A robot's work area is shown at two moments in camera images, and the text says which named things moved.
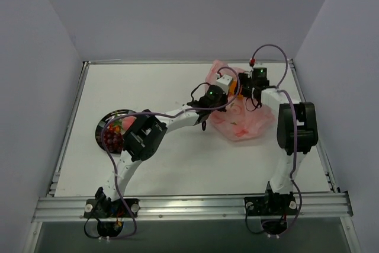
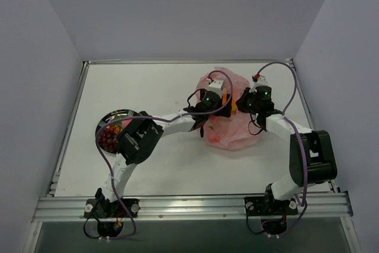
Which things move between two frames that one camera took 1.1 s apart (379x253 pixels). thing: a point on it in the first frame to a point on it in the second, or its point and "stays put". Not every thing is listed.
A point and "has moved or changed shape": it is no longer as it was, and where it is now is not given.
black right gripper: [245, 84] to [244, 104]
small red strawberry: [115, 128] stays put
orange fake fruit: [233, 88] to [234, 106]
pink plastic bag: [241, 120] has moved or changed shape
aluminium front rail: [192, 207] stays put
